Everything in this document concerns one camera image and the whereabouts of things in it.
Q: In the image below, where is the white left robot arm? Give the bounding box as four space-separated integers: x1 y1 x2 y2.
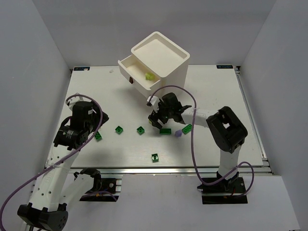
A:
17 101 109 231

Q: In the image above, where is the dark green lego left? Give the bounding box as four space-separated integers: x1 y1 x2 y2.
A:
94 132 103 141

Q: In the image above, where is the dark green lego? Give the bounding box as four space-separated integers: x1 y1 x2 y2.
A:
137 126 145 135
94 132 103 141
151 154 159 163
115 126 123 135

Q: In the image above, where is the dark green lego front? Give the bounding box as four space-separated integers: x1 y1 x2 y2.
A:
151 154 159 163

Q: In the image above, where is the white drawer cabinet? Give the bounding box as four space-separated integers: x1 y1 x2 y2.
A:
130 31 190 87

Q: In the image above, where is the green long lego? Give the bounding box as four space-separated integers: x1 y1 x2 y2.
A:
181 124 192 135
159 128 172 135

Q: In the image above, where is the dark green lego middle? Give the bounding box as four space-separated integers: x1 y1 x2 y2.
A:
137 126 145 135

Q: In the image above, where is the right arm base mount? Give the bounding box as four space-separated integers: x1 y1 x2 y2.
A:
197 177 248 205

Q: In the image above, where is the lilac small lego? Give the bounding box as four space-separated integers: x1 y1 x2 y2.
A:
175 130 182 137

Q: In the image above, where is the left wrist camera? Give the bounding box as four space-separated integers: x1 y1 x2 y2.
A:
65 93 84 111

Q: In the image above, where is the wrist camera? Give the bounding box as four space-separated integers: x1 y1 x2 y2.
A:
65 93 84 111
146 96 159 108

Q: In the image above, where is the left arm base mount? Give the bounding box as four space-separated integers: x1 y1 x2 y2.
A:
80 177 122 202

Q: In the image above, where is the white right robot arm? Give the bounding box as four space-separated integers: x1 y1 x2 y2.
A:
147 93 248 186

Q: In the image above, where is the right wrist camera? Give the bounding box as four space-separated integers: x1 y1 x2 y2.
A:
146 96 159 108

